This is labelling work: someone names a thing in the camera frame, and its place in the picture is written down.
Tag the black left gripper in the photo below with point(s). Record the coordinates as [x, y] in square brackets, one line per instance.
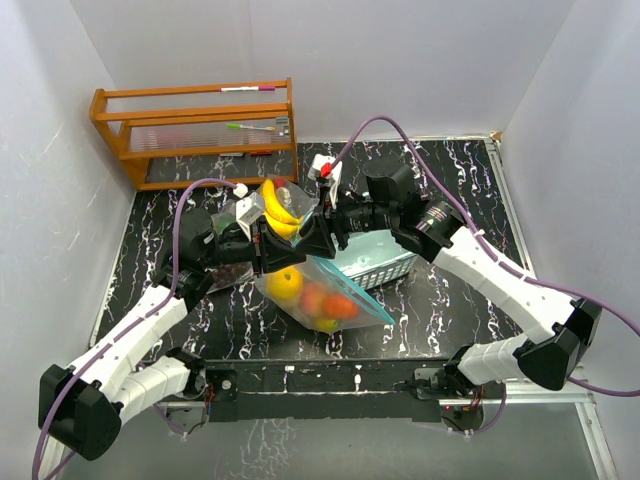
[275, 254]

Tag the yellow bananas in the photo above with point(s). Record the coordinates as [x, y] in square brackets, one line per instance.
[280, 218]

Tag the pink white marker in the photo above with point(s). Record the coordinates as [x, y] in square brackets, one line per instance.
[248, 88]

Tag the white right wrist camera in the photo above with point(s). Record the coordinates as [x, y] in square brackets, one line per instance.
[327, 170]

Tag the clear zip bag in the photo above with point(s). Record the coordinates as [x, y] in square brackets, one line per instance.
[300, 201]
[319, 270]

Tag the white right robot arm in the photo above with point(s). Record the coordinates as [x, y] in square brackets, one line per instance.
[556, 330]

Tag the wooden rack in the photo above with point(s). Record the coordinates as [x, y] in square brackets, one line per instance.
[141, 126]

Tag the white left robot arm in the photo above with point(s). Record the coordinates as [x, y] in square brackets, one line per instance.
[85, 404]

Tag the orange peach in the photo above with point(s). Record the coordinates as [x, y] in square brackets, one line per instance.
[317, 301]

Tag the black metal base rail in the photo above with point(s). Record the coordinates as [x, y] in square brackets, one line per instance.
[231, 391]

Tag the green white marker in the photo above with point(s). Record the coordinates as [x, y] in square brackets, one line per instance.
[238, 126]

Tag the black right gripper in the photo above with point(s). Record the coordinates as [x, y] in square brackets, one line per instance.
[316, 236]

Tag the teal plastic basket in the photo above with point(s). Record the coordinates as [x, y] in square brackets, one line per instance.
[372, 256]

